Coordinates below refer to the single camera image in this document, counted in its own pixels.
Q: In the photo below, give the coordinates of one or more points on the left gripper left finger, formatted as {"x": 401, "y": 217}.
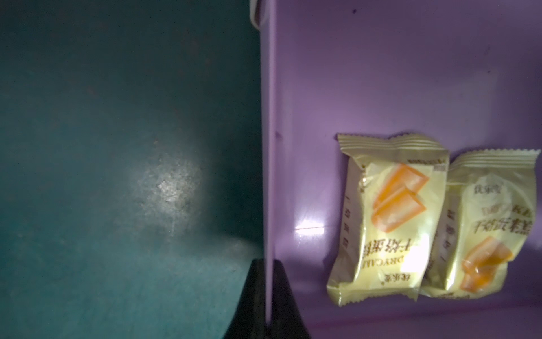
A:
{"x": 249, "y": 321}

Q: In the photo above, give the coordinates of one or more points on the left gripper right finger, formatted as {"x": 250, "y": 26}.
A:
{"x": 285, "y": 319}

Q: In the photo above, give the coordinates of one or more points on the purple drawer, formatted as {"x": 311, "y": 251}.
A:
{"x": 466, "y": 73}

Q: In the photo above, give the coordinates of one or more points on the yellow cookie packet left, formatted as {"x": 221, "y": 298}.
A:
{"x": 393, "y": 198}

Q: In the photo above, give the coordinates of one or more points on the yellow cookie packet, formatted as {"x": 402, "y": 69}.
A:
{"x": 393, "y": 198}
{"x": 488, "y": 213}

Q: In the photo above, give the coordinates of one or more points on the green table mat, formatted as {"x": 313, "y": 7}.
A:
{"x": 131, "y": 176}

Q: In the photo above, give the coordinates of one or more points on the yellow cookie packet right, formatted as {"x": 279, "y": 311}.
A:
{"x": 488, "y": 213}

